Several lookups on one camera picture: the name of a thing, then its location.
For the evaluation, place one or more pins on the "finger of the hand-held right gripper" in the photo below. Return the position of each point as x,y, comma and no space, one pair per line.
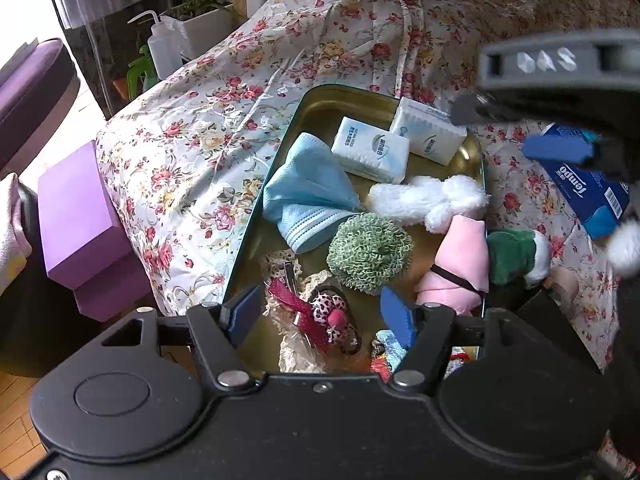
555,149
540,62

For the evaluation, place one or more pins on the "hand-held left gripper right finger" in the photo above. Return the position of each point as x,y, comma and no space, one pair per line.
400,320

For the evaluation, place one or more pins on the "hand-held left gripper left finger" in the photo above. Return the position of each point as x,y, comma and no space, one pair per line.
245,312

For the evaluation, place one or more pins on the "green knitted scrunchie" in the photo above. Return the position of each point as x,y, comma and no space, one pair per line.
370,252

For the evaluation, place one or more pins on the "pink cloth with black band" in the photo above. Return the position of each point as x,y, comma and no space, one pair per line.
462,255

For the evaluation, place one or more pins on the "green and white plush duck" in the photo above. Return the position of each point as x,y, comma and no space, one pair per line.
510,257

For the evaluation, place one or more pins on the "white tissue pack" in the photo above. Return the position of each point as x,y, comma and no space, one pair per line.
370,147
430,130

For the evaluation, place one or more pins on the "blue face mask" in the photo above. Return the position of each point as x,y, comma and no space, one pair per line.
310,185

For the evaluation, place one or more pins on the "gold metal tin tray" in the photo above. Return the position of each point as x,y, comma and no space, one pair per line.
310,110

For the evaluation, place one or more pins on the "plaid cloth bundle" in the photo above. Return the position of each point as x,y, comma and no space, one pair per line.
387,347

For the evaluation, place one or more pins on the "red ribbon hair clip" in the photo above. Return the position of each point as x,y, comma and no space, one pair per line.
295,305

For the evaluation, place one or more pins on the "blue tissue box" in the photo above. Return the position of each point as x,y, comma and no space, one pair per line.
590,195

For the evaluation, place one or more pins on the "brown floral blanket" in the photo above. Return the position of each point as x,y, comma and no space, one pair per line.
525,0

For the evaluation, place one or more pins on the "cream lace doily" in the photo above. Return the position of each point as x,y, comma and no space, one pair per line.
295,355

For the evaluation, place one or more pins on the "leopard print hair accessory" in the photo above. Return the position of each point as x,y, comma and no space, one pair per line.
332,315

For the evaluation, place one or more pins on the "white plush toy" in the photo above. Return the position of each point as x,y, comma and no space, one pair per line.
415,197

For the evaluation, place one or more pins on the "beige tape roll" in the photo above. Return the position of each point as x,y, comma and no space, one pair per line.
565,282

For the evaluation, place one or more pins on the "purple foam block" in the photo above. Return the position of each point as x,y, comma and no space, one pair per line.
80,220

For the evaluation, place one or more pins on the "green watering can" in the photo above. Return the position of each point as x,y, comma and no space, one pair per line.
142,75

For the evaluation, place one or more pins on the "white plastic wash bottle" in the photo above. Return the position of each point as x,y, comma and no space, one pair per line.
165,50

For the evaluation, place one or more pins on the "white planter with plant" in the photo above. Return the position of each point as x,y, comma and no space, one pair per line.
205,30

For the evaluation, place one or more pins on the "purple cushioned seat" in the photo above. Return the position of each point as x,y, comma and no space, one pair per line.
30,95

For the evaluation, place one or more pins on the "dark glass tank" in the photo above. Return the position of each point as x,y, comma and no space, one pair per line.
110,20

